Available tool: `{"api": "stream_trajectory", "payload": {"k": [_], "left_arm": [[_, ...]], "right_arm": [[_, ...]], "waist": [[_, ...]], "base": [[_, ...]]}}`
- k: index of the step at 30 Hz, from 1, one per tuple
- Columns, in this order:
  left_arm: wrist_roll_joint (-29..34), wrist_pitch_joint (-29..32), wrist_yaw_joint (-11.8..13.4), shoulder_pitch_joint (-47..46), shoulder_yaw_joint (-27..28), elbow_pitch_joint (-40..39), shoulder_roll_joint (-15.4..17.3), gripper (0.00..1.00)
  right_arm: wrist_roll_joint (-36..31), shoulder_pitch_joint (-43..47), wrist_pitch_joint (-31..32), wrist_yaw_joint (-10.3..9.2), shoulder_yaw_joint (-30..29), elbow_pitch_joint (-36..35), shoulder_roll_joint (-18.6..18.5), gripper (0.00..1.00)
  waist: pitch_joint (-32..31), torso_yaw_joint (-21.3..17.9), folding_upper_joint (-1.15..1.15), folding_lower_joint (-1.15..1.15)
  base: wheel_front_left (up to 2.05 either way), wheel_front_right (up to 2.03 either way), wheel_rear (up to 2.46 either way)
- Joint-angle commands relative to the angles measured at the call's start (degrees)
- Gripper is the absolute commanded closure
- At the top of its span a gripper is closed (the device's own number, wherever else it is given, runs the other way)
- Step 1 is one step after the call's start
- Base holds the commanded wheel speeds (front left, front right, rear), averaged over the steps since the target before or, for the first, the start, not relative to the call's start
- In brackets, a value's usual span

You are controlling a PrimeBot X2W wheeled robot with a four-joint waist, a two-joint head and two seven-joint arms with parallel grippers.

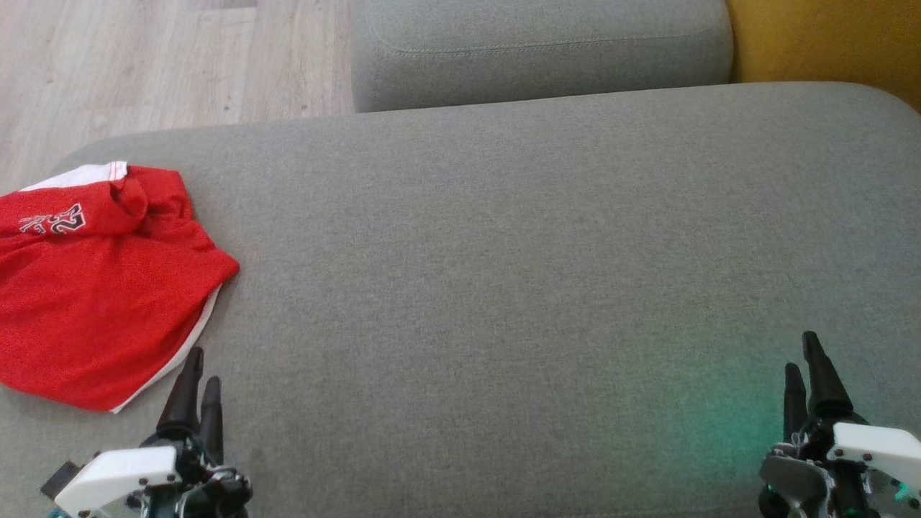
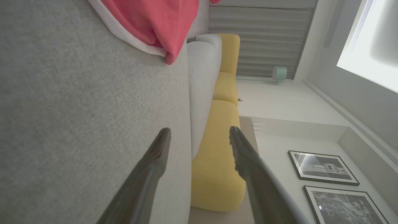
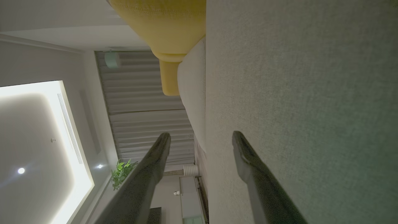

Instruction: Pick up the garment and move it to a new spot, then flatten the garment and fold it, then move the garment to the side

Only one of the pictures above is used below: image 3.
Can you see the grey fabric sofa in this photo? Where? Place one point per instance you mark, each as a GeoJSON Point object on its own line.
{"type": "Point", "coordinates": [304, 102]}

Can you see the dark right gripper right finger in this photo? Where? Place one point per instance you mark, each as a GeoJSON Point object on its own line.
{"type": "Point", "coordinates": [264, 193]}

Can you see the round ceiling spotlight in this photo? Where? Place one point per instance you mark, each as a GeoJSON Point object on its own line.
{"type": "Point", "coordinates": [21, 170]}

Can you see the green potted plant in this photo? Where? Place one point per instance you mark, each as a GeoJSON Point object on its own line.
{"type": "Point", "coordinates": [120, 174]}

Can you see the grey pleated curtain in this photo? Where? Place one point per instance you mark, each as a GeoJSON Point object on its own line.
{"type": "Point", "coordinates": [140, 105]}

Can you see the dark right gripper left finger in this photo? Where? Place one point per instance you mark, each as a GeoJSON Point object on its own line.
{"type": "Point", "coordinates": [141, 189]}

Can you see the white ribbed vase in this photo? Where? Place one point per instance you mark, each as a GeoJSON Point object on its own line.
{"type": "Point", "coordinates": [190, 170]}

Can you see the pale green round lamp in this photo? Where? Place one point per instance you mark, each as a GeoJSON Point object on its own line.
{"type": "Point", "coordinates": [112, 59]}

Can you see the yellow cushion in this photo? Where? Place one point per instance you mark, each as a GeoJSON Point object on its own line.
{"type": "Point", "coordinates": [168, 28]}

